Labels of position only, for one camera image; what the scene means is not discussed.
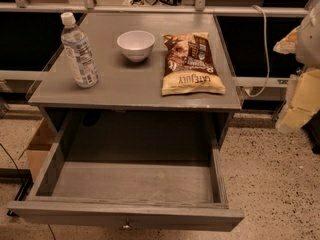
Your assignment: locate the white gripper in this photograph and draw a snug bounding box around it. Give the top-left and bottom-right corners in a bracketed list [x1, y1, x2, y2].
[273, 1, 320, 133]

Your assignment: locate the metal frame rail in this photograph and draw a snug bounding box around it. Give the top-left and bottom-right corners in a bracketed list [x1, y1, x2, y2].
[0, 0, 319, 17]

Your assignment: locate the grey wooden cabinet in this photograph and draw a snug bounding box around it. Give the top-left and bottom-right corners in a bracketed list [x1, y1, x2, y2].
[27, 12, 243, 145]

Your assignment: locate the metal drawer knob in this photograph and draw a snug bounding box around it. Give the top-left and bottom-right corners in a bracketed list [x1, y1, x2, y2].
[121, 219, 132, 231]

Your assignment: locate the white bowl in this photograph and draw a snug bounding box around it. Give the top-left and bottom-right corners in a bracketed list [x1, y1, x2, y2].
[117, 30, 155, 62]

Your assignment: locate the clear plastic water bottle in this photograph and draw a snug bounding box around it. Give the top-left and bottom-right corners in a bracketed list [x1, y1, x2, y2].
[61, 12, 98, 88]

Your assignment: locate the brown yellow chip bag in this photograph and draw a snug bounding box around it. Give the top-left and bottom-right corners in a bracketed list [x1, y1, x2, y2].
[162, 32, 226, 96]

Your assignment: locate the open grey top drawer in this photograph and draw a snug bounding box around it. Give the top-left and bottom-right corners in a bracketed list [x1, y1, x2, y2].
[8, 111, 244, 232]

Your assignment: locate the white cable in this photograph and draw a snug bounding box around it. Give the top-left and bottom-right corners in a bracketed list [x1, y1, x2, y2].
[242, 4, 271, 99]

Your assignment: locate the cardboard box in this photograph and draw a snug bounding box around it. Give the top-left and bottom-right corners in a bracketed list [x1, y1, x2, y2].
[21, 119, 55, 181]

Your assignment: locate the black floor cable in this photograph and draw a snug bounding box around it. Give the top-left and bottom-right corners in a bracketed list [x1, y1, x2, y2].
[0, 143, 24, 185]

